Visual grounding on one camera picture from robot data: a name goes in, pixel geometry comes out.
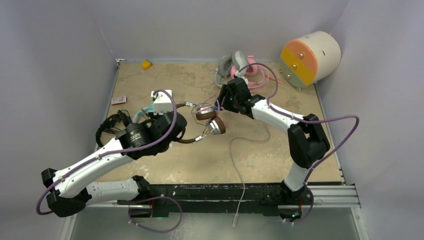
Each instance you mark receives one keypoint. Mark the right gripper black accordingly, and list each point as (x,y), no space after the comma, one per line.
(226,93)

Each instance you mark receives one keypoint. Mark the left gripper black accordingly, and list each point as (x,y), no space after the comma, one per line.
(153,118)

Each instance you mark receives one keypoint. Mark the teal white cat headphones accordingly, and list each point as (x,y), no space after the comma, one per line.
(143,113)

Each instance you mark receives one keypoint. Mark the blue earphones with cable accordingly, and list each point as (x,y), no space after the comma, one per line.
(217,106)

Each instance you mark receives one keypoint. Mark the pink headphones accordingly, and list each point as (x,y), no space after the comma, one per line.
(252,71)

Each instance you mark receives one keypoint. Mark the brown headphones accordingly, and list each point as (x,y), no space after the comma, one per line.
(214,124)

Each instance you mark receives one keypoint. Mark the black headphones with cable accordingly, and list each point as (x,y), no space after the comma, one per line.
(109,125)

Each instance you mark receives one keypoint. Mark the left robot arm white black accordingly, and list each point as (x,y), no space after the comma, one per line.
(73,188)

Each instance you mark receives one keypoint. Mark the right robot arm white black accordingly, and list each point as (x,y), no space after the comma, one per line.
(307,140)

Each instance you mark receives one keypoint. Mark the grey white headphones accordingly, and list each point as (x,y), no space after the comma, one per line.
(225,65)

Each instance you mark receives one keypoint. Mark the small red white box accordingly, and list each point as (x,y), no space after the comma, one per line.
(119,100)

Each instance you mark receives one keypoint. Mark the yellow small object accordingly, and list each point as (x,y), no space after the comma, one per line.
(146,64)

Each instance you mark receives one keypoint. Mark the round drawer cabinet orange yellow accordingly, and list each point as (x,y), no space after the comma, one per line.
(310,58)

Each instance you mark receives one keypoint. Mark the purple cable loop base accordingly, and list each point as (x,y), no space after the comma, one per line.
(169,197)

